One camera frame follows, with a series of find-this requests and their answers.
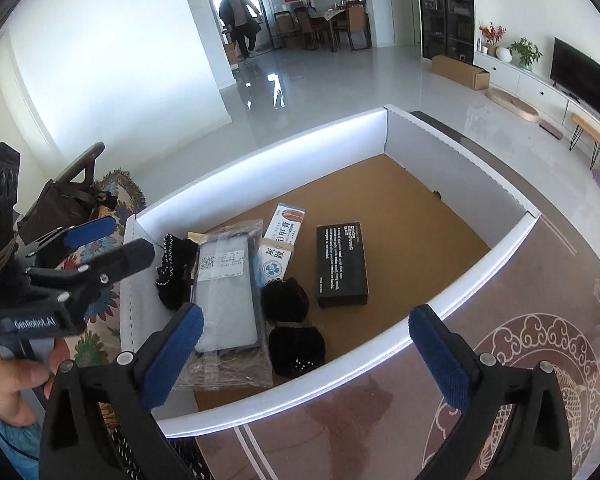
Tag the dark glass display cabinet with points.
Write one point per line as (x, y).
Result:
(445, 5)

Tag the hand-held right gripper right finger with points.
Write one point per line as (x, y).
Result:
(442, 355)

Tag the brown patterned glass desktop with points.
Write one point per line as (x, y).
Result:
(380, 410)

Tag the black beaded scrunchie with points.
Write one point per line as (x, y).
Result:
(172, 280)

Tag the beige oval scratching board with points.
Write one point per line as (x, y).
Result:
(510, 102)

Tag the black box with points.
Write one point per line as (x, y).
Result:
(342, 265)

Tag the black white patterned clothing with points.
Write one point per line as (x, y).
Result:
(180, 460)

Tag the blue white carton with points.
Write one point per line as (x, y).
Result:
(280, 250)

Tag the brown card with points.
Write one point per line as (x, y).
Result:
(195, 236)

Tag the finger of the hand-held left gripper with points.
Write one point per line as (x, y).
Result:
(125, 260)
(87, 232)

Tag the wooden dining chair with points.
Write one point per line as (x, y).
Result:
(285, 27)
(357, 22)
(305, 25)

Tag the orange topped bench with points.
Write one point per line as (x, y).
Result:
(587, 127)

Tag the bagged phone case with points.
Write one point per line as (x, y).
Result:
(225, 300)

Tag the dark wooden armchair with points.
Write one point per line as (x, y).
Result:
(92, 152)

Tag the green potted plant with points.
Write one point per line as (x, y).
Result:
(525, 52)

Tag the white television cabinet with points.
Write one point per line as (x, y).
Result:
(525, 85)

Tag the brown cardboard box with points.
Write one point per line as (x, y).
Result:
(457, 70)

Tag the small cardboard box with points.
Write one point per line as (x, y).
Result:
(231, 54)

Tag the brown bag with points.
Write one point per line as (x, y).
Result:
(55, 205)

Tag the person's left hand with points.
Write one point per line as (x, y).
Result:
(15, 385)

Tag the red flower bouquet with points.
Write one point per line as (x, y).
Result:
(492, 35)

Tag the flat screen television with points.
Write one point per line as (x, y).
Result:
(585, 80)

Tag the dark bathroom scale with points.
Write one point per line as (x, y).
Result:
(551, 129)

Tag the black velvet scrunchie pair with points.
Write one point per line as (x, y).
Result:
(295, 350)

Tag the dining table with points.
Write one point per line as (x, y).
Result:
(330, 17)

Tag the white cardboard box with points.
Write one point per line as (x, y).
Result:
(430, 210)

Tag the white round vase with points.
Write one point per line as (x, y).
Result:
(503, 54)

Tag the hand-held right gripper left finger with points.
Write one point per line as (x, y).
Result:
(172, 355)

